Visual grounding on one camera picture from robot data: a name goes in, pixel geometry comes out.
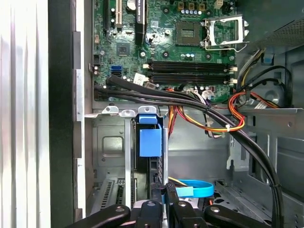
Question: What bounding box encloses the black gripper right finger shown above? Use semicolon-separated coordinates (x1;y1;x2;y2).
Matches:
165;184;271;228

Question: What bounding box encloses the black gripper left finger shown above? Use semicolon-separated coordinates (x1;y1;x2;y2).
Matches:
64;184;164;228

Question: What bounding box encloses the blue wire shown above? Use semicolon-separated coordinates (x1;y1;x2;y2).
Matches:
174;179;215;198

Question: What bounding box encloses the hard disk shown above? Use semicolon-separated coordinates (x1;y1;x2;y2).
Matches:
134;113;168;207

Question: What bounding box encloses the metal disk bay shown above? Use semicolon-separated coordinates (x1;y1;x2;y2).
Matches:
84;105;169;216

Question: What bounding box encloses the black PC case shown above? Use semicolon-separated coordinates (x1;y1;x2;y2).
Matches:
47;0;304;228

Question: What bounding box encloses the metal optical drive cage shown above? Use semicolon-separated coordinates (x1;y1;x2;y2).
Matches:
227;47;304;228

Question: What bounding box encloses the black RAM slot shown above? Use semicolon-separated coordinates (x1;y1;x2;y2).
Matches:
146;72;238;80
146;78;238;87
146;59;238;67
146;66;238;73

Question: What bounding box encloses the green motherboard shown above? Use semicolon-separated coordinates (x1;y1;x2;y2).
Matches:
91;0;239;105

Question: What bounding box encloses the CPU socket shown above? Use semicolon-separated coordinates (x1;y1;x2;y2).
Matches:
175;20;203;46

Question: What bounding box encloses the black graphics card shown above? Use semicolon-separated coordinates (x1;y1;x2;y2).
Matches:
134;0;148;47

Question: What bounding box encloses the black expansion slot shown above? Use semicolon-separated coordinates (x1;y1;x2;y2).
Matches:
104;0;112;40

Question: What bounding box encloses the metal socket cover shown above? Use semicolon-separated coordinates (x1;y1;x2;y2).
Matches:
203;14;249;48

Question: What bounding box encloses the white expansion slot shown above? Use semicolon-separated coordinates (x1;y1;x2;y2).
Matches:
115;0;123;29

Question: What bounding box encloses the grey power supply unit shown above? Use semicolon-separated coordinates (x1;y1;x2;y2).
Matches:
237;0;304;50

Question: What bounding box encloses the orange wire bundle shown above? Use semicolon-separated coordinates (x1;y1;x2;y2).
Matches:
166;87;281;139

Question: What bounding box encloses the black cable bundle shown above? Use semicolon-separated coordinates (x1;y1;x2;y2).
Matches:
94;65;294;228

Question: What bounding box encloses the locking lever wire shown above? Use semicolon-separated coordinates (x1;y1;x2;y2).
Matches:
204;42;249;53

